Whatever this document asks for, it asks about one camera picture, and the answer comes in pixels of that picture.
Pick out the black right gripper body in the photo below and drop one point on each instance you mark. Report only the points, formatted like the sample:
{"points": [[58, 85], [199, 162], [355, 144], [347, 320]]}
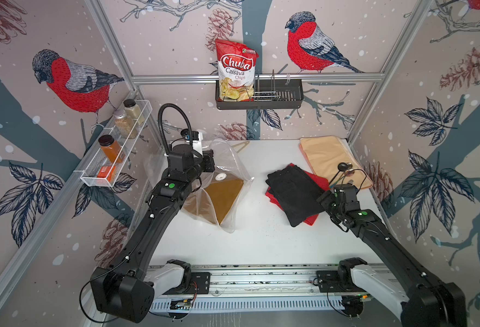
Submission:
{"points": [[328, 202]]}

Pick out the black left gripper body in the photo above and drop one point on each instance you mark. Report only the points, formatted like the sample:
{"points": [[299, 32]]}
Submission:
{"points": [[208, 165]]}

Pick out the clear plastic vacuum bag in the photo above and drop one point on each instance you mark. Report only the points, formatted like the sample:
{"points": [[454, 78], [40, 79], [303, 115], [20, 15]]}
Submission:
{"points": [[227, 160]]}

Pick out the black trousers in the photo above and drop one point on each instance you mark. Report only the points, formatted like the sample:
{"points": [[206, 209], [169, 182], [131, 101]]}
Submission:
{"points": [[295, 192]]}

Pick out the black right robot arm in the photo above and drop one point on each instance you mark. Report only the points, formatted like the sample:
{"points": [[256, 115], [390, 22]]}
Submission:
{"points": [[419, 297]]}

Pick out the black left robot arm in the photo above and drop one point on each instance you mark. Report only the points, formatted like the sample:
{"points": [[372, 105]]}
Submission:
{"points": [[123, 289]]}

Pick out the brown trousers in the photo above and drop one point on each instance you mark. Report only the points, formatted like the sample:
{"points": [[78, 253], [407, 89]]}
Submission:
{"points": [[214, 202]]}

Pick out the Chuba cassava chips bag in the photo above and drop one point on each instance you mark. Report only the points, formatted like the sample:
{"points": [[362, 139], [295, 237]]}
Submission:
{"points": [[236, 70]]}

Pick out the copper spoon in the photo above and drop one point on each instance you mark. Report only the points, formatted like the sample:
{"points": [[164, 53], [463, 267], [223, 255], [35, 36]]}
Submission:
{"points": [[349, 172]]}

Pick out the black spoon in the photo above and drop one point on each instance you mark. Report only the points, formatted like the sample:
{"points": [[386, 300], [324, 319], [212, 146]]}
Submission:
{"points": [[342, 168]]}

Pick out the beige spice jar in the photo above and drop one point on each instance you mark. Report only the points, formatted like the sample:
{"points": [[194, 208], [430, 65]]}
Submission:
{"points": [[125, 124]]}

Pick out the pale spice jar black lid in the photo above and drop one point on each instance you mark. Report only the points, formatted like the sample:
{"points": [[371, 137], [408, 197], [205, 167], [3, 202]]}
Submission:
{"points": [[134, 111]]}

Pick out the orange spice jar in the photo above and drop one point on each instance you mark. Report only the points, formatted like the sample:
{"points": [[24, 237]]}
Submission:
{"points": [[111, 149]]}

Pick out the small orange box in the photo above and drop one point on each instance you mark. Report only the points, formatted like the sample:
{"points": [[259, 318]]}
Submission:
{"points": [[107, 173]]}

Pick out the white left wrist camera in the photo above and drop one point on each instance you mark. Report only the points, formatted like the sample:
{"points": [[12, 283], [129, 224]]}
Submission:
{"points": [[195, 139]]}

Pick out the black wire wall basket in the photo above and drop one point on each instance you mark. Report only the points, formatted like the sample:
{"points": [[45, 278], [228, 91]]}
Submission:
{"points": [[266, 94]]}

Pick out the clear acrylic wall shelf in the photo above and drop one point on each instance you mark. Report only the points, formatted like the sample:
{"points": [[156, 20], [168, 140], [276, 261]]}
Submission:
{"points": [[88, 175]]}

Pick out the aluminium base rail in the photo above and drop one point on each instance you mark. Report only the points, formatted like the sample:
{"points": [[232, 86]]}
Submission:
{"points": [[301, 287]]}

